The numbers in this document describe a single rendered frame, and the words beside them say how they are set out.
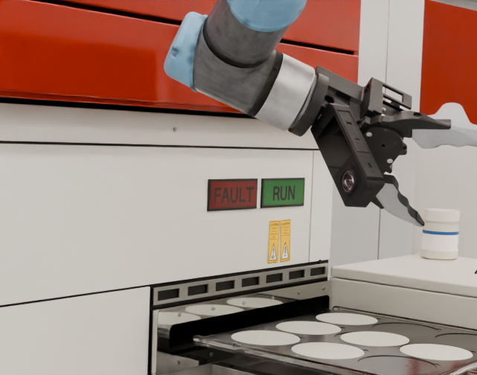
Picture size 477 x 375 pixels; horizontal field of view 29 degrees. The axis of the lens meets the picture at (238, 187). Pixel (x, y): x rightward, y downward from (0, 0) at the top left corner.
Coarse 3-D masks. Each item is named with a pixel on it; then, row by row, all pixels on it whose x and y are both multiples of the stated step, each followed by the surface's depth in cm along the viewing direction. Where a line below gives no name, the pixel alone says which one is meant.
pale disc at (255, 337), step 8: (232, 336) 135; (240, 336) 135; (248, 336) 135; (256, 336) 136; (264, 336) 136; (272, 336) 136; (280, 336) 136; (288, 336) 136; (296, 336) 137; (264, 344) 130; (272, 344) 131; (280, 344) 131
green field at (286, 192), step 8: (264, 184) 150; (272, 184) 152; (280, 184) 153; (288, 184) 155; (296, 184) 157; (264, 192) 150; (272, 192) 152; (280, 192) 153; (288, 192) 155; (296, 192) 157; (264, 200) 150; (272, 200) 152; (280, 200) 153; (288, 200) 155; (296, 200) 157
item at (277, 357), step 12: (204, 336) 133; (216, 348) 131; (228, 348) 129; (240, 348) 128; (252, 348) 127; (276, 360) 124; (288, 360) 123; (300, 360) 122; (312, 360) 121; (324, 372) 119; (336, 372) 118; (348, 372) 117; (360, 372) 116
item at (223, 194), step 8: (216, 184) 141; (224, 184) 142; (232, 184) 144; (240, 184) 145; (248, 184) 147; (256, 184) 148; (216, 192) 141; (224, 192) 142; (232, 192) 144; (240, 192) 145; (248, 192) 147; (216, 200) 141; (224, 200) 142; (232, 200) 144; (240, 200) 145; (248, 200) 147
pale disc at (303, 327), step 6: (282, 324) 145; (288, 324) 145; (294, 324) 145; (300, 324) 145; (306, 324) 146; (312, 324) 146; (318, 324) 146; (324, 324) 146; (330, 324) 146; (288, 330) 141; (294, 330) 141; (300, 330) 141; (306, 330) 141; (312, 330) 141; (318, 330) 141; (324, 330) 142; (330, 330) 142; (336, 330) 142
